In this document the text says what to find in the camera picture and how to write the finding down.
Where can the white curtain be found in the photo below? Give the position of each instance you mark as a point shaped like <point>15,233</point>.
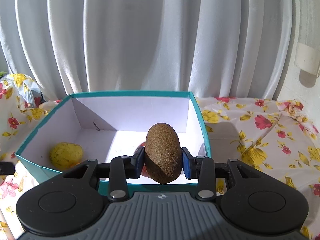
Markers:
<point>209,47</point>

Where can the white wall cable cover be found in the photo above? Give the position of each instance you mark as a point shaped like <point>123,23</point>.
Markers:
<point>307,51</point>

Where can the yellow pear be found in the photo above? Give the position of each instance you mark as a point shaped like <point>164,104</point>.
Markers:
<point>65,155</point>

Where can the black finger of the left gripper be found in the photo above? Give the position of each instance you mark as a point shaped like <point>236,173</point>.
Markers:
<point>7,168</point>

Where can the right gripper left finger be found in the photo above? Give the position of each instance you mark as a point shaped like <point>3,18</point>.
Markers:
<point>118,171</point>

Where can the teal cardboard box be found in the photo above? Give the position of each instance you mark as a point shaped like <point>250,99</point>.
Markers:
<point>109,124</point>

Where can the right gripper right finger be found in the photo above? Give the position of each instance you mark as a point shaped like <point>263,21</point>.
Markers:
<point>206,170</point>

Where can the brown kiwi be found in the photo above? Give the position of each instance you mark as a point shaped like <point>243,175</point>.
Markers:
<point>163,160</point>

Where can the floral bed sheet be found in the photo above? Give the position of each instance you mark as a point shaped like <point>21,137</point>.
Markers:
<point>274,137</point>

